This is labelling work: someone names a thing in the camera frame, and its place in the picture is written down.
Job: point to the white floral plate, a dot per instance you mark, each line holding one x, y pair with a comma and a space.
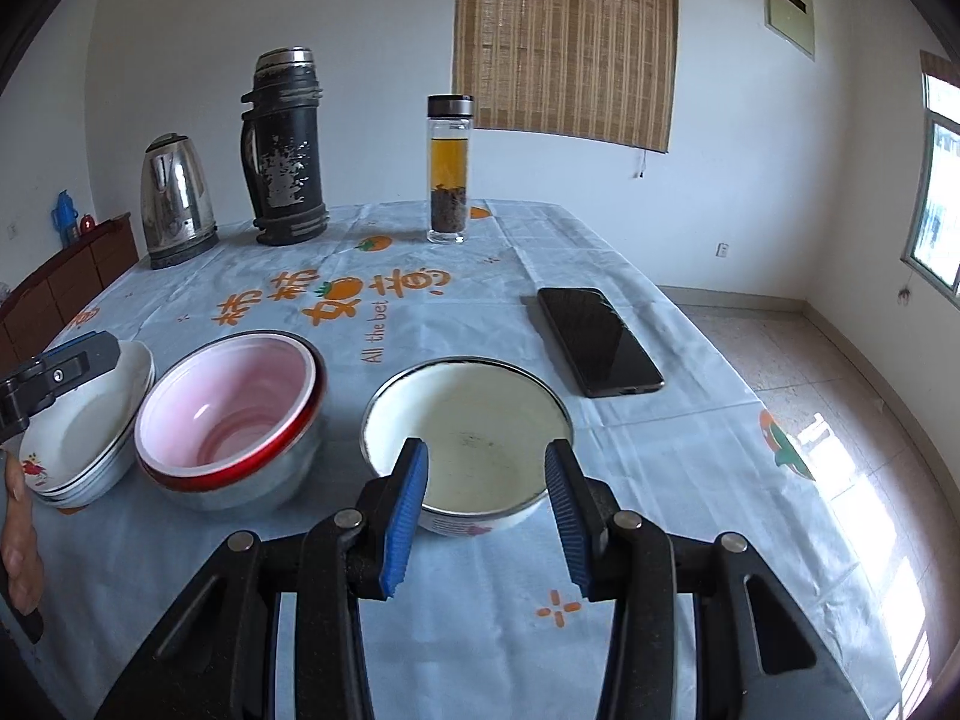
82, 446

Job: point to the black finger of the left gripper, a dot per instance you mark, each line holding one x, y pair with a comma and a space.
39, 381

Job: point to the pink bowl red rim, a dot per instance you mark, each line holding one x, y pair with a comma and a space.
235, 427

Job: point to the white enamel bowl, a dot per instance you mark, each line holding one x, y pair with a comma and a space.
486, 424

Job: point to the dark wooden cabinet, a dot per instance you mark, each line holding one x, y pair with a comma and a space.
51, 298

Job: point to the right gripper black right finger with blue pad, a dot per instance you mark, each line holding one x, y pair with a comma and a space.
756, 653

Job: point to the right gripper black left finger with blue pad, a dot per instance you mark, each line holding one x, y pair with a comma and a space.
212, 654

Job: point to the stainless steel electric kettle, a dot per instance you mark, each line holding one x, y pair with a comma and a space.
177, 212

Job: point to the blue thermos jug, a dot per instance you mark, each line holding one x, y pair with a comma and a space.
65, 219

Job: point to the beige wall panel box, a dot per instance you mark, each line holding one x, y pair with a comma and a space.
795, 21

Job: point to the window with green frame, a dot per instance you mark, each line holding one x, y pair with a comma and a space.
932, 244

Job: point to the bamboo window blind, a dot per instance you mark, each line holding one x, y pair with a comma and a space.
602, 70

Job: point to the black thermos flask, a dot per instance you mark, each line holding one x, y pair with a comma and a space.
280, 148

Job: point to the black smartphone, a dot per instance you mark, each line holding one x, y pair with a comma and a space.
606, 358

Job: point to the glass tea bottle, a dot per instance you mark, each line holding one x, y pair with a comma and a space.
450, 120

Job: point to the person's hand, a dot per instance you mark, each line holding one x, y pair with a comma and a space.
20, 554

